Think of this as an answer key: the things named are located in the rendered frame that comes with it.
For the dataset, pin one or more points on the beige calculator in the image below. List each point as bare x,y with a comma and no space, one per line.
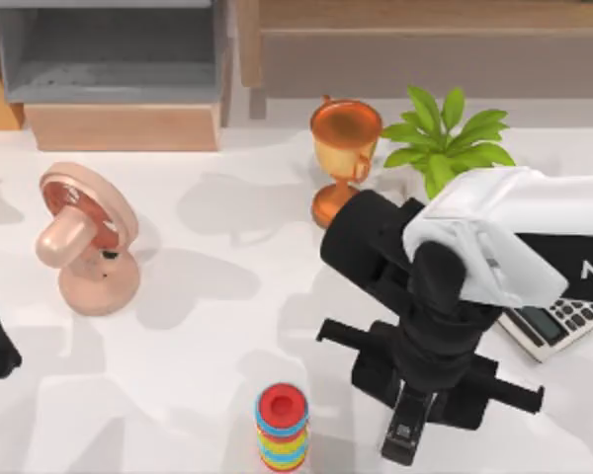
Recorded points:
553,323

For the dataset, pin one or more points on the stack of coloured rings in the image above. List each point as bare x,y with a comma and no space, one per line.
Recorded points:
282,424

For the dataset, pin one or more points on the green leafy plant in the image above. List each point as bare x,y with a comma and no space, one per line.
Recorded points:
440,143

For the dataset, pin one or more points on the copper trophy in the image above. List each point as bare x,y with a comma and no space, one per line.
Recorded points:
343,148

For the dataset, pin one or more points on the wooden open shelf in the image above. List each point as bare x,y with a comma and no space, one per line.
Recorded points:
425,54

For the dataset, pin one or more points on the pink desk fan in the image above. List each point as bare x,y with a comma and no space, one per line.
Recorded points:
79,247

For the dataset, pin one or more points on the pale wooden drawer front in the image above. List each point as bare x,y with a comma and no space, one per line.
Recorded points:
123,126

